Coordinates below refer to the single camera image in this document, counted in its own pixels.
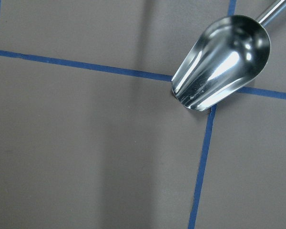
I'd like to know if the steel scoop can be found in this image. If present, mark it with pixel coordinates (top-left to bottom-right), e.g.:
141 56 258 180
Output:
171 0 286 111

